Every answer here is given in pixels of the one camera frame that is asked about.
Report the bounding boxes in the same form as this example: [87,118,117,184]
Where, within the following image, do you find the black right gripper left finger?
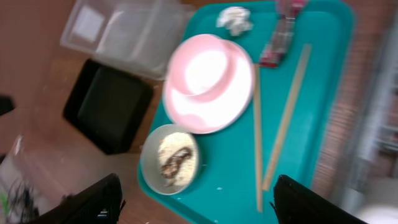
[29,173,126,224]

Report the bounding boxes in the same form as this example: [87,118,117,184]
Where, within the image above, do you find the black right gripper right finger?
[271,175,366,224]

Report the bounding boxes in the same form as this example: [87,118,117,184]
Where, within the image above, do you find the grey bowl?
[140,124,202,195]

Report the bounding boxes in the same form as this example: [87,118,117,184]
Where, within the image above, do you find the rice and food leftovers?
[158,132,198,187]

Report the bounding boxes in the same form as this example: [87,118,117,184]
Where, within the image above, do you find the white napkin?
[216,6,253,37]

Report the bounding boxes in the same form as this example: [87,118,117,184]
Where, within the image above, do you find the red snack wrapper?
[259,0,308,68]

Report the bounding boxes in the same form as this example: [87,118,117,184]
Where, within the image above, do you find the black waste tray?
[63,59,154,155]

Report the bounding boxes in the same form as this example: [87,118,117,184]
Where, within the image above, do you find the grey dishwasher rack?
[331,18,397,217]

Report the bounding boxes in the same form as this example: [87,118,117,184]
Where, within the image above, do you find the right wooden chopstick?
[262,44,312,191]

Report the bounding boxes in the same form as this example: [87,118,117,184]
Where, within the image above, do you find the wooden chopstick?
[262,44,312,191]
[253,63,263,213]

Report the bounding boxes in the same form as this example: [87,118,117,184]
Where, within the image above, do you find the left wooden chopstick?
[253,63,263,213]

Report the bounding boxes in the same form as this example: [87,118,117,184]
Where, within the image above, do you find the pink large plate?
[163,40,255,134]

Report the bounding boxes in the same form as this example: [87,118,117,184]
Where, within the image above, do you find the teal plastic tray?
[137,0,357,224]

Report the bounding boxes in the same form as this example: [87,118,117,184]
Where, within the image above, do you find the clear plastic bin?
[60,0,195,80]

